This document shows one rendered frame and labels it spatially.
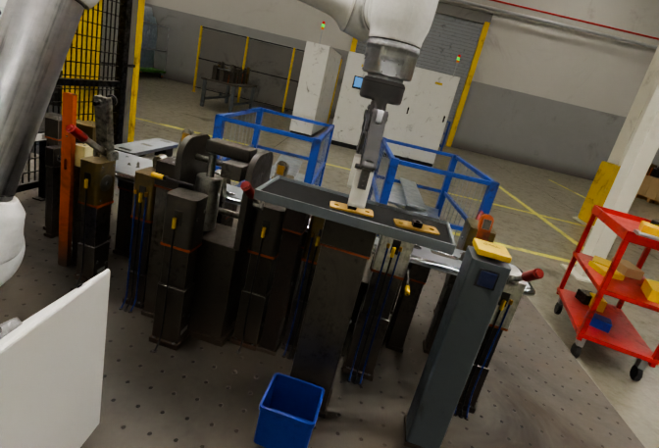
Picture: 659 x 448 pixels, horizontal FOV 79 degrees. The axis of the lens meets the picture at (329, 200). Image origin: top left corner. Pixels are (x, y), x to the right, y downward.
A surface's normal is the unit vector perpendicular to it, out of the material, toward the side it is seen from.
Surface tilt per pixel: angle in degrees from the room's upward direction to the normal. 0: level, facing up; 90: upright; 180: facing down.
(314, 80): 90
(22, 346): 90
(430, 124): 90
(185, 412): 0
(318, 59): 90
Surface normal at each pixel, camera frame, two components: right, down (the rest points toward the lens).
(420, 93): -0.07, 0.28
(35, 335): 0.97, 0.23
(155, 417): 0.22, -0.93
